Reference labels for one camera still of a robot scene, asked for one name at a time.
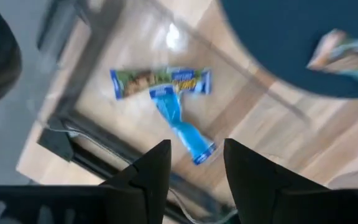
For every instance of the yellow-ended granola bar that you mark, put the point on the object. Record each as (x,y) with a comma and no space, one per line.
(346,59)

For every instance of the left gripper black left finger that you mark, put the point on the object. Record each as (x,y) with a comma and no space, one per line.
(141,193)

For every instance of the clear plastic bin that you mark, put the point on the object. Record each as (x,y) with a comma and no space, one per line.
(120,130)

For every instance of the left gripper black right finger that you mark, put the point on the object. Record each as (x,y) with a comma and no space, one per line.
(259,193)

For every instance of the purple-ended granola bar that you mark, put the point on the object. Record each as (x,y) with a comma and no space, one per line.
(135,82)
(182,127)

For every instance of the round dark woven placemat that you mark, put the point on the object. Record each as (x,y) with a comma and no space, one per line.
(275,46)

